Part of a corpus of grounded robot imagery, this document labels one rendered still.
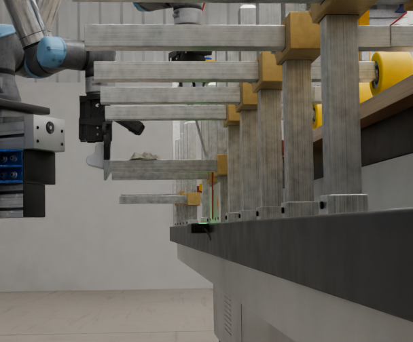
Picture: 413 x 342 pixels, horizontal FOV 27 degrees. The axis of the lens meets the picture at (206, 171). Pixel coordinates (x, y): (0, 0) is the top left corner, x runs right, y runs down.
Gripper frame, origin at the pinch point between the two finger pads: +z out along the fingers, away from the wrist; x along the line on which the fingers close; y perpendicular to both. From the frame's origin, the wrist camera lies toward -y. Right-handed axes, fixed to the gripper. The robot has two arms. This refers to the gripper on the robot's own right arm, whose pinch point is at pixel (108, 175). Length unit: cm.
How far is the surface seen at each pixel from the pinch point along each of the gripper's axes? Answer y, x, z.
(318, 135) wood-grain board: -46, 36, -6
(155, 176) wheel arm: -12.5, -23.4, -1.3
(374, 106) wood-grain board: -45, 79, -6
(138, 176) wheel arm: -7.6, -23.5, -1.1
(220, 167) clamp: -27.7, 5.1, -1.7
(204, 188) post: -29, -53, 1
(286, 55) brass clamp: -27, 100, -10
